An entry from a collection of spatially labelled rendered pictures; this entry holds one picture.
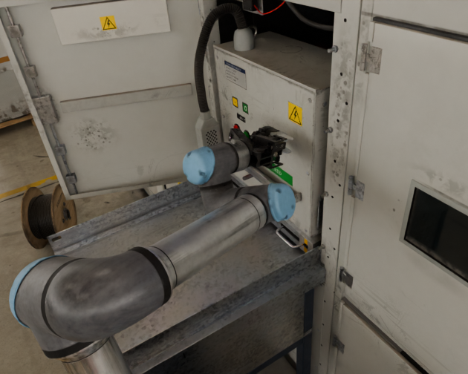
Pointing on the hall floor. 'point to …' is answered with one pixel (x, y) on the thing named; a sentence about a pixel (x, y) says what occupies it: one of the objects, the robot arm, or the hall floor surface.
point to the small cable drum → (45, 214)
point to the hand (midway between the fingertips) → (283, 138)
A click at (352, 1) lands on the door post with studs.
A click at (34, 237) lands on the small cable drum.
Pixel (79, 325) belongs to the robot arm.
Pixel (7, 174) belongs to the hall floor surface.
